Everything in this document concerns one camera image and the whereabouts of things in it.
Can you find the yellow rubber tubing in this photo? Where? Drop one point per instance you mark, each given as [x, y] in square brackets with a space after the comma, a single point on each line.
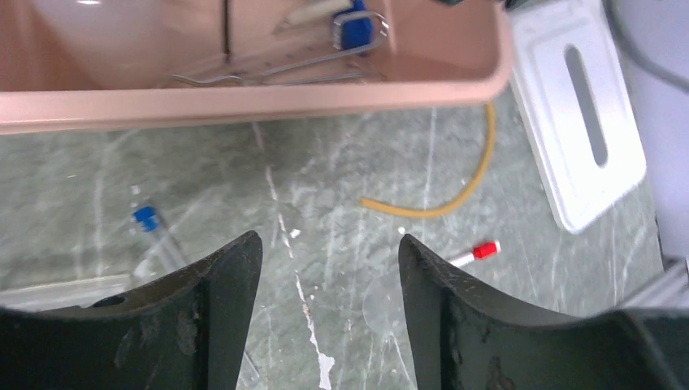
[462, 196]

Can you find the pink plastic bin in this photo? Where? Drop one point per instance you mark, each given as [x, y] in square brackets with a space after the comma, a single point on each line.
[438, 53]

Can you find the white plastic lid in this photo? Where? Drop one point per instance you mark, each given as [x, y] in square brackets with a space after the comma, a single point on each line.
[576, 109]

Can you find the white bottle red cap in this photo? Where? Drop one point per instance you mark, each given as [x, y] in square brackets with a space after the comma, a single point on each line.
[119, 44]

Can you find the red white marker pen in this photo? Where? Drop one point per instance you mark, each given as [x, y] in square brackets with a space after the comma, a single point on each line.
[480, 252]

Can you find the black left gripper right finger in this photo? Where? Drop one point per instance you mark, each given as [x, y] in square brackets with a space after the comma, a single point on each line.
[465, 334]

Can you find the glass dropper blue fittings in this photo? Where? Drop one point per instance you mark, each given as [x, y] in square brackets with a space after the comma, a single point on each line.
[163, 244]

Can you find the measuring cylinder blue base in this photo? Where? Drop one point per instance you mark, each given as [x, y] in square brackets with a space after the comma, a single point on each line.
[355, 33]

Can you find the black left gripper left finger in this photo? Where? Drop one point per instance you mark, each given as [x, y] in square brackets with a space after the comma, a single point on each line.
[185, 330]

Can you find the clear test tube rack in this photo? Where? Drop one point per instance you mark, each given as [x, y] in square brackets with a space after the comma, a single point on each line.
[81, 292]

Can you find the clear plastic funnel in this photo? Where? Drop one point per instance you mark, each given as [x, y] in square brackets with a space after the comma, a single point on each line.
[383, 306]

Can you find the black wire tripod stand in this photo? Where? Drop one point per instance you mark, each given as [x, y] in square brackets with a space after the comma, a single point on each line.
[226, 30]

